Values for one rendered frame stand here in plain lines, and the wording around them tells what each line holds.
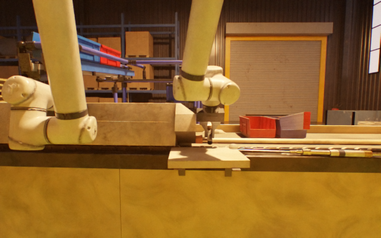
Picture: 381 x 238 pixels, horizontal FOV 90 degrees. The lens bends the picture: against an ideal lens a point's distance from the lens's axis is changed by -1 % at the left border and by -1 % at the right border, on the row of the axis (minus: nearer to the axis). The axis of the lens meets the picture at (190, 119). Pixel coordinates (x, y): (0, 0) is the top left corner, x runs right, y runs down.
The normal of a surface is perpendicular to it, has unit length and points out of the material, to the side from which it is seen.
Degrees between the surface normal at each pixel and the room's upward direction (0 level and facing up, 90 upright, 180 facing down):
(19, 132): 80
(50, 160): 90
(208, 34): 121
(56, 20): 104
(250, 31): 90
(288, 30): 90
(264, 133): 95
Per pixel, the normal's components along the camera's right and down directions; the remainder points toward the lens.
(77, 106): 0.79, 0.24
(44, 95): 1.00, -0.02
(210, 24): 0.39, 0.58
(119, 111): -0.04, -0.09
